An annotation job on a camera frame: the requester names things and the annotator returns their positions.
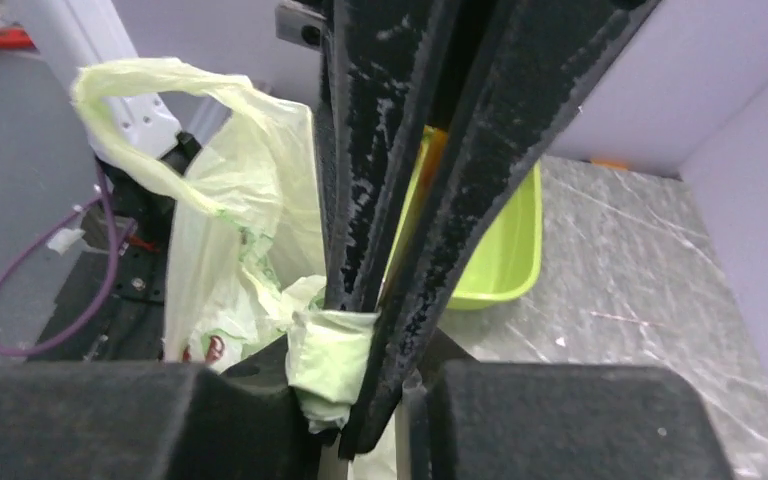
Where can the light green plastic bag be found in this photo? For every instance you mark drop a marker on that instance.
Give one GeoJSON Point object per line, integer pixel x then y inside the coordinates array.
{"type": "Point", "coordinates": [246, 261]}

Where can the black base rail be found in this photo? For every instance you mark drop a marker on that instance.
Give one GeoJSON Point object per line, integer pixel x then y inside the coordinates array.
{"type": "Point", "coordinates": [111, 305]}

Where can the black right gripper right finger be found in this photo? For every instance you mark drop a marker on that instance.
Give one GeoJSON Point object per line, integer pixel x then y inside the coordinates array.
{"type": "Point", "coordinates": [493, 420]}

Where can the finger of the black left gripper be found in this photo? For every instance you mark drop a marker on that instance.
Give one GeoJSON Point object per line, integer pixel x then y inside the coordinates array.
{"type": "Point", "coordinates": [514, 76]}
{"type": "Point", "coordinates": [381, 62]}

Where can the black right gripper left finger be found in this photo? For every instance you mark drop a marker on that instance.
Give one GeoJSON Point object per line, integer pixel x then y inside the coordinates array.
{"type": "Point", "coordinates": [153, 420]}

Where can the green plastic basin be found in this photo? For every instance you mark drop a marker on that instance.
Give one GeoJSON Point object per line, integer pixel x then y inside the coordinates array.
{"type": "Point", "coordinates": [507, 261]}

